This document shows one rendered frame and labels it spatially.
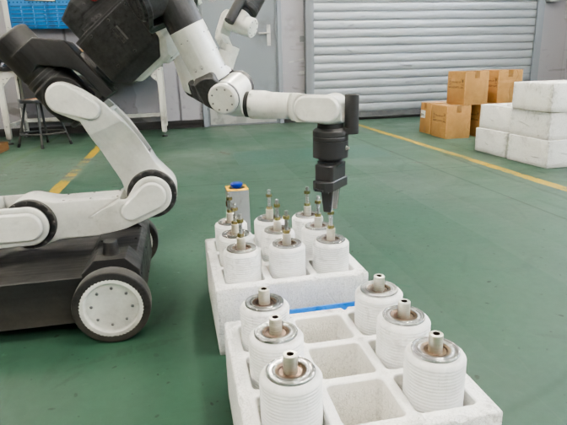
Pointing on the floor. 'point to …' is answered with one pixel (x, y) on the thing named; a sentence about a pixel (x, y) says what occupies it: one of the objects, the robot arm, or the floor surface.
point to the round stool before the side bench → (38, 123)
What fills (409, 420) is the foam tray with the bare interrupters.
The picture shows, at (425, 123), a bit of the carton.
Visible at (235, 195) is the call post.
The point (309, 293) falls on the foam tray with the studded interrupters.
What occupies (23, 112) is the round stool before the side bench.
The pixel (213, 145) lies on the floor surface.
